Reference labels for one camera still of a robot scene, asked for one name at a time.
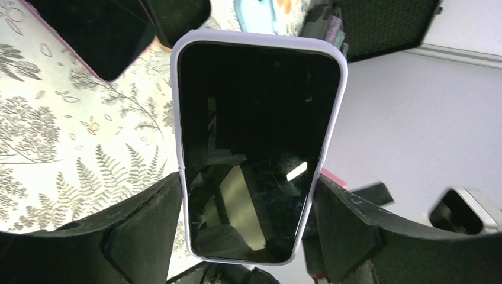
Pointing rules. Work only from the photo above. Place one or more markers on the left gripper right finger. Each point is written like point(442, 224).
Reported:
point(363, 243)

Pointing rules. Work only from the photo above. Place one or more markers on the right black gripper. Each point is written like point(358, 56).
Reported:
point(219, 273)

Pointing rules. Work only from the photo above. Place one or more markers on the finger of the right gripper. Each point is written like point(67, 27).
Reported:
point(376, 193)

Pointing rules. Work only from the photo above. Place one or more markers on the floral tablecloth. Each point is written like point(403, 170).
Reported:
point(73, 144)

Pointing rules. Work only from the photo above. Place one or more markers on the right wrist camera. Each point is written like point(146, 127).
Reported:
point(466, 211)

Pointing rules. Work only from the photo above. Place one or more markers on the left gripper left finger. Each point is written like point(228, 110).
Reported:
point(129, 242)

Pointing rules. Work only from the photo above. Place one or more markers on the light blue phone case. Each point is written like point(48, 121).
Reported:
point(256, 16)

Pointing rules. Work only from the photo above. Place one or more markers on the black poker chip case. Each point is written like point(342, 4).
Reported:
point(371, 28)

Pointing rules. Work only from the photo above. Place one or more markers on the phone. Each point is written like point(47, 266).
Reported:
point(107, 36)
point(254, 115)

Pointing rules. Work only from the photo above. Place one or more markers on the black phone case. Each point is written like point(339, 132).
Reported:
point(172, 19)

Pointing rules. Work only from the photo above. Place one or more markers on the pink box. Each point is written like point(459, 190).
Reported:
point(333, 178)

